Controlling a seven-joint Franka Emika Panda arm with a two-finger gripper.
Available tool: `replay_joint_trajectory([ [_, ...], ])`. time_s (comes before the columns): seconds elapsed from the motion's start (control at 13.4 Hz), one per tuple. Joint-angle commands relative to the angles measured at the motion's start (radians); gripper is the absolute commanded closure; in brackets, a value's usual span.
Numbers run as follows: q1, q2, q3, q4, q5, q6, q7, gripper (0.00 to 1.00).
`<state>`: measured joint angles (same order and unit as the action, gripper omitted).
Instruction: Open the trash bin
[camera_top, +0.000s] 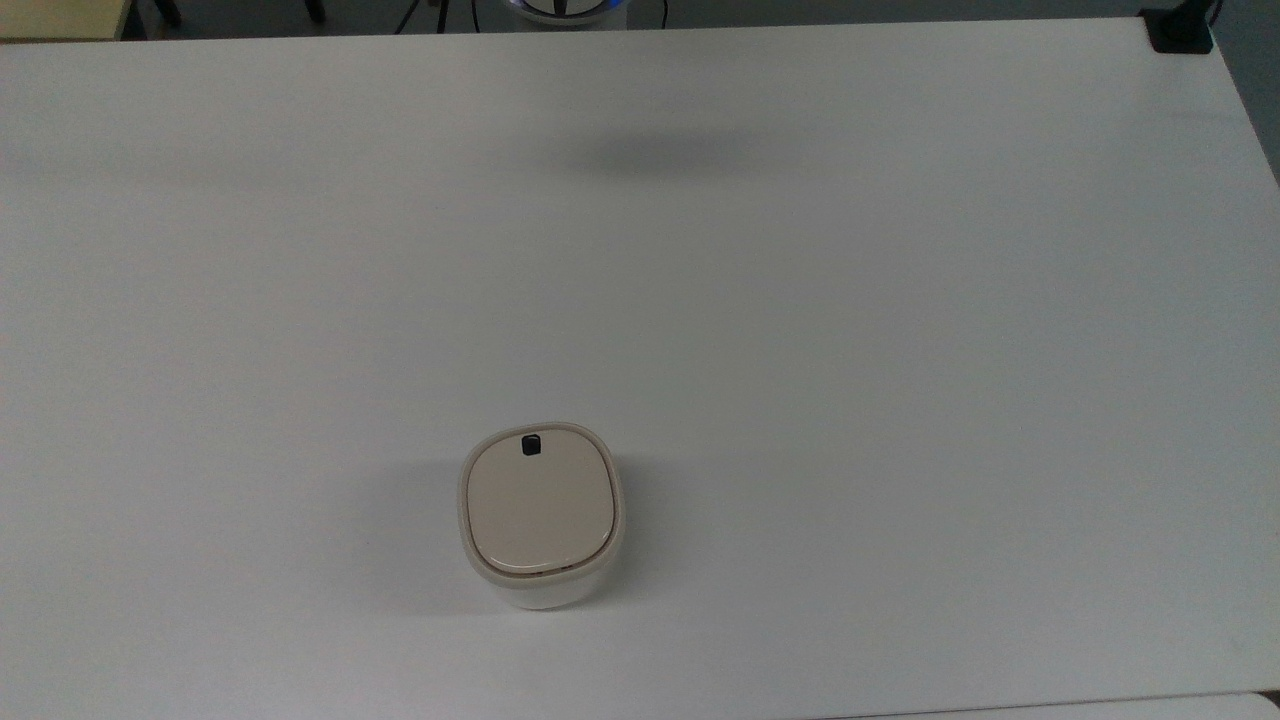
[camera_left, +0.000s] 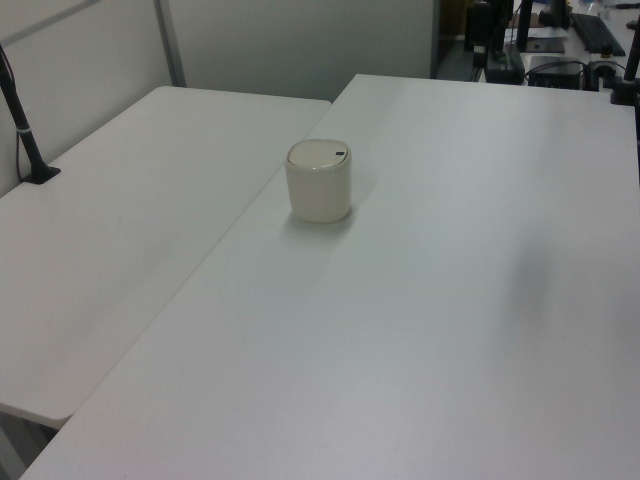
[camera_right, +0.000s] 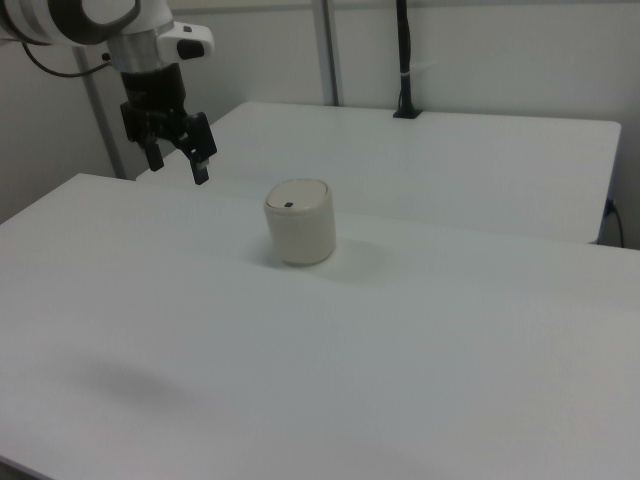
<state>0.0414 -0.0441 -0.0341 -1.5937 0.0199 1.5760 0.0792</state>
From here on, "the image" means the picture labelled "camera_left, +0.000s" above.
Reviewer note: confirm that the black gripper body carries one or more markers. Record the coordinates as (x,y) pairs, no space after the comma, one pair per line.
(480,25)

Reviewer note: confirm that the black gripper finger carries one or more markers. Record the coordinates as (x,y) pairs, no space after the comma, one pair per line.
(484,57)
(477,57)

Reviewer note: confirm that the cream flip lid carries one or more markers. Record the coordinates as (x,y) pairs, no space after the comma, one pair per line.
(316,154)

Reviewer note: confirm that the cream plastic trash bin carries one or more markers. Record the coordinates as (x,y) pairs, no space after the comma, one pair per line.
(320,195)

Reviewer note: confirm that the black device with green part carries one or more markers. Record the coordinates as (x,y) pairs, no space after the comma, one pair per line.
(507,70)

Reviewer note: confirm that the black monitor stand pole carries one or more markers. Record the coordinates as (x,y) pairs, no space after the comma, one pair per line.
(523,25)

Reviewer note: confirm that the black flat pad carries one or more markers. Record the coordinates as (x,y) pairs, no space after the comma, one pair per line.
(546,45)

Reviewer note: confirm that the black electronics box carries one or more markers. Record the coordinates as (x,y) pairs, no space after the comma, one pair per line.
(556,72)

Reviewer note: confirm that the black keyboard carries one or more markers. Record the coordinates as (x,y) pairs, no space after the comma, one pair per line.
(597,34)

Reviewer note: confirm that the black clamp pole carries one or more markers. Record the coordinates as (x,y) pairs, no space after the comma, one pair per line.
(628,75)

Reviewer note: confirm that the black camera pole with base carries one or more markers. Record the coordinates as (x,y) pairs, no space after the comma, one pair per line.
(24,131)

